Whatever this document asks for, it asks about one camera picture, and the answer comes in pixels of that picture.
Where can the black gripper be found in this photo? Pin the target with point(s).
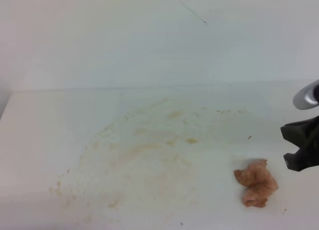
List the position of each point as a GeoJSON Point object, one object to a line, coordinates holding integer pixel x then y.
{"type": "Point", "coordinates": [305, 135]}

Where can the orange-brown rag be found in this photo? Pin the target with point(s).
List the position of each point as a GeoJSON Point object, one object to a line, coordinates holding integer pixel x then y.
{"type": "Point", "coordinates": [259, 183]}

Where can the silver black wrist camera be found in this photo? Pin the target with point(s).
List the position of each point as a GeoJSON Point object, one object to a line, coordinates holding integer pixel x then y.
{"type": "Point", "coordinates": [308, 97]}

